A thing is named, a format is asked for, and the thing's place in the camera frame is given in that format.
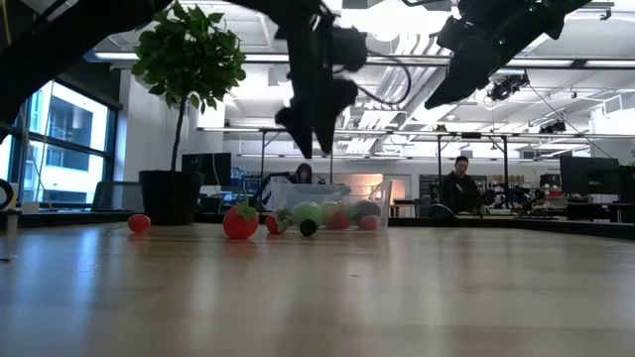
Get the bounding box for yellow lemon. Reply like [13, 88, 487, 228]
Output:
[320, 200, 346, 219]

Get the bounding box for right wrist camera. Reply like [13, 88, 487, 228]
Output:
[436, 15, 473, 52]

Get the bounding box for green potted plant black pot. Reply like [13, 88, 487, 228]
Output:
[131, 0, 248, 227]

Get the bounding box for large glass window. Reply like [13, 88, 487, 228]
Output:
[0, 78, 120, 209]

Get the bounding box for overhead light bar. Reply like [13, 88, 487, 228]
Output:
[93, 49, 635, 69]

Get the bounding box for small red round fruit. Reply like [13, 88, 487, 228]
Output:
[127, 213, 153, 236]

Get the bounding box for black computer monitor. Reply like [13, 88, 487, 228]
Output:
[181, 152, 232, 187]
[560, 156, 620, 195]

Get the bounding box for small red strawberry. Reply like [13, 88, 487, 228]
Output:
[264, 209, 294, 236]

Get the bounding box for green lime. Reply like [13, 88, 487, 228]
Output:
[291, 200, 324, 228]

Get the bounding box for brown kiwi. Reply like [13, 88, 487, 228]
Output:
[350, 198, 383, 219]

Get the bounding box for person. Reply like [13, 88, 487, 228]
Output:
[292, 163, 315, 185]
[439, 155, 485, 214]

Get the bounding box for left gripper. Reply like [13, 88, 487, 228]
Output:
[275, 9, 359, 160]

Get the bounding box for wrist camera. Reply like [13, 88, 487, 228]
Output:
[330, 27, 369, 74]
[436, 15, 473, 52]

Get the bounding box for grey chair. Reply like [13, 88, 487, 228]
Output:
[91, 180, 144, 213]

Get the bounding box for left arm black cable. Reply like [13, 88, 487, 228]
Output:
[356, 49, 413, 106]

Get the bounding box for black workstation frame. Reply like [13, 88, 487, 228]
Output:
[257, 127, 336, 199]
[436, 131, 511, 180]

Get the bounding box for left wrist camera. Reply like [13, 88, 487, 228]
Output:
[330, 27, 369, 74]

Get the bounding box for red tomato fruit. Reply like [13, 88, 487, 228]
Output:
[221, 191, 260, 241]

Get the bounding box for black ceiling spotlight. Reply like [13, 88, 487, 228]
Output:
[488, 71, 531, 103]

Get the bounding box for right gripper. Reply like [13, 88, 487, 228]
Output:
[425, 0, 567, 110]

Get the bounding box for clear plastic tupperware container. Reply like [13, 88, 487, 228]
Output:
[269, 178, 394, 234]

